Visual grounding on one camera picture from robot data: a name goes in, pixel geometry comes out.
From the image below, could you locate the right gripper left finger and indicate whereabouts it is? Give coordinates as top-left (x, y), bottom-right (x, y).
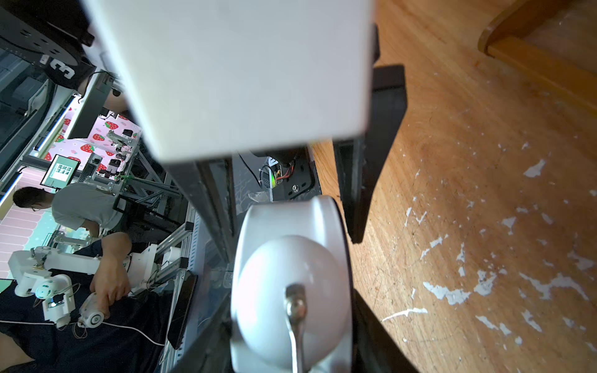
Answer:
top-left (171, 294), bottom-right (233, 373)

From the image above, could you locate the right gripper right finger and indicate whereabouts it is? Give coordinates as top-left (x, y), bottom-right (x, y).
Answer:
top-left (351, 290), bottom-right (418, 373)

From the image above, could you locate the white twin-bell clock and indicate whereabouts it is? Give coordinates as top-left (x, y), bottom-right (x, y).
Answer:
top-left (230, 196), bottom-right (354, 372)

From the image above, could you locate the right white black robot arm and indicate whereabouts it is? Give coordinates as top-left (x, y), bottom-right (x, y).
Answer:
top-left (82, 1), bottom-right (414, 372)

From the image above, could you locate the wooden two-tier shelf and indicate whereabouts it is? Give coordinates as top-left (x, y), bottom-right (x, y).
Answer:
top-left (477, 1), bottom-right (596, 115)

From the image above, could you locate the person in grey shirt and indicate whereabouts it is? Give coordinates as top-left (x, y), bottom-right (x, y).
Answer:
top-left (13, 183), bottom-right (135, 239)

